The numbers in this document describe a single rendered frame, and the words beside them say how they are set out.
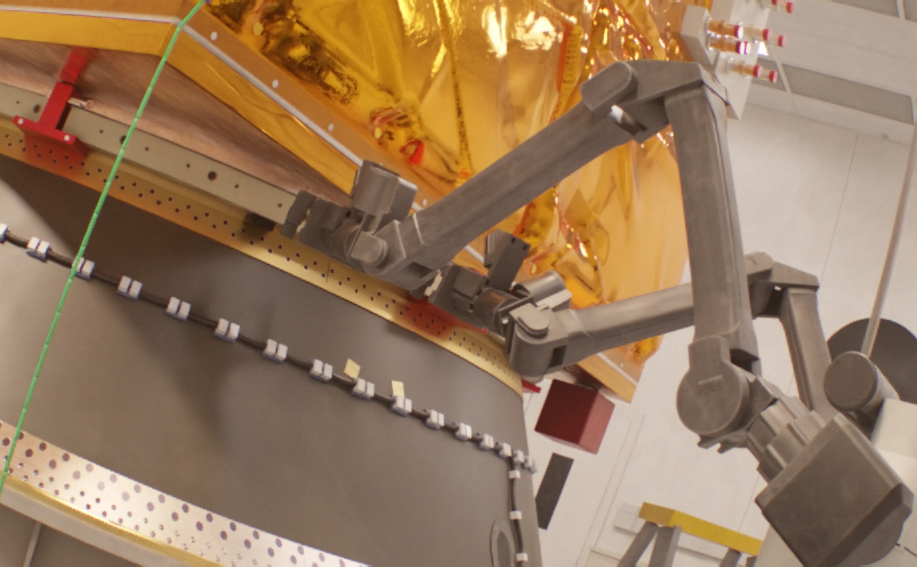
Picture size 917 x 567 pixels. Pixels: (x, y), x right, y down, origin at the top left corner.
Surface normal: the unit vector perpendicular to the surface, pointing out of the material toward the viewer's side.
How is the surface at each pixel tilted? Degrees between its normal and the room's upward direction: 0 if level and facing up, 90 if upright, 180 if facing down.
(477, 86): 89
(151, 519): 43
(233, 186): 90
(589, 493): 90
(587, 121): 104
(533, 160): 98
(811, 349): 55
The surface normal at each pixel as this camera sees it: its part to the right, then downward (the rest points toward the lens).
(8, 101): -0.11, -0.19
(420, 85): 0.85, 0.24
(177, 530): 0.53, -0.67
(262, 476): 0.59, -0.39
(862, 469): -0.56, -0.32
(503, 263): 0.55, 0.28
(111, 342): 0.38, -0.48
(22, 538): 0.22, -0.07
